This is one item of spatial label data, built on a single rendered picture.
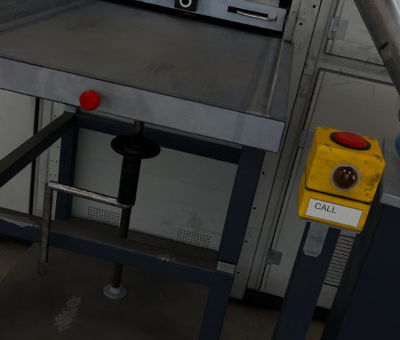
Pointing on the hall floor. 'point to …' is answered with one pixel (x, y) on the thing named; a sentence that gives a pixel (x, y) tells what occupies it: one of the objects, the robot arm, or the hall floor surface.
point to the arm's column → (383, 279)
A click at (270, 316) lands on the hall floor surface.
